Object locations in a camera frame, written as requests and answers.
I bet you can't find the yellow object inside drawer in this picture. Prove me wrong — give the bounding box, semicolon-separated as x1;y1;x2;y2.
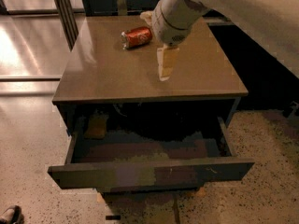
84;114;108;139

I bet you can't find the black shoe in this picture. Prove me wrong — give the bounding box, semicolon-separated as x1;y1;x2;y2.
0;205;23;224

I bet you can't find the red soda can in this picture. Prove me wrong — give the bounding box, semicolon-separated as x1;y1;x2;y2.
121;26;152;49

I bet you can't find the dark background shelf unit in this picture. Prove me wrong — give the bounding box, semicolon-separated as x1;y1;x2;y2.
78;0;237;26

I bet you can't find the metal window frame post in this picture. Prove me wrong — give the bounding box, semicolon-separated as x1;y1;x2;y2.
54;0;78;49

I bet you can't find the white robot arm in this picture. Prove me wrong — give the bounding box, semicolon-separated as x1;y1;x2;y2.
140;0;299;77

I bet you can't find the brown drawer cabinet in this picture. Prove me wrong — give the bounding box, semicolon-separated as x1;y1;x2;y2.
53;19;247;224

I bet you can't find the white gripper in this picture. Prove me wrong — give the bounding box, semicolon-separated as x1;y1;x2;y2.
140;0;209;46

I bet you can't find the dark open top drawer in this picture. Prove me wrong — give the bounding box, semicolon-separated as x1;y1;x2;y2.
48;118;254;193

